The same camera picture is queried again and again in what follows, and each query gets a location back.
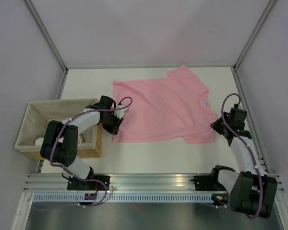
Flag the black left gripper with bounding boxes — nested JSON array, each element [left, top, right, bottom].
[[100, 112, 123, 136]]

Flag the pink t shirt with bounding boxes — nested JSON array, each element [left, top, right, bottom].
[[113, 65, 217, 144]]

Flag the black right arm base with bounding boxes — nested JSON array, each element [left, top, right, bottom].
[[191, 175, 227, 191]]

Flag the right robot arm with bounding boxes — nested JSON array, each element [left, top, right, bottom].
[[209, 104, 277, 219]]

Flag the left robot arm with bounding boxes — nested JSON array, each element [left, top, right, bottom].
[[40, 96, 130, 190]]

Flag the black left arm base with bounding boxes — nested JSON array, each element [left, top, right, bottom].
[[67, 175, 110, 191]]

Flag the wicker basket with liner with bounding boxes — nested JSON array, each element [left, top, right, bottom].
[[14, 99, 103, 160]]

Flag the rolled white t shirt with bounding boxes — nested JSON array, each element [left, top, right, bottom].
[[35, 135, 84, 146]]

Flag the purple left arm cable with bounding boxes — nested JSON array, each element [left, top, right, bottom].
[[49, 96, 133, 207]]

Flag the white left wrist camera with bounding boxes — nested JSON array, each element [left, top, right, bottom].
[[114, 104, 129, 119]]

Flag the aluminium frame rail back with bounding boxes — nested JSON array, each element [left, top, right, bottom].
[[67, 64, 234, 71]]

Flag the aluminium mounting rail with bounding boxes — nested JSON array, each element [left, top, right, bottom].
[[24, 173, 285, 192]]

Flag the white slotted cable duct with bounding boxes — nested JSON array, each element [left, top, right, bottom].
[[33, 193, 228, 202]]

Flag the aluminium frame post right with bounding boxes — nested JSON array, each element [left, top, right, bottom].
[[233, 0, 277, 71]]

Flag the aluminium frame post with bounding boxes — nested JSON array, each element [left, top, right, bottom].
[[233, 0, 277, 71], [23, 0, 68, 72]]

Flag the aluminium frame post left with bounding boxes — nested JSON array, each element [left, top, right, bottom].
[[23, 0, 68, 72]]

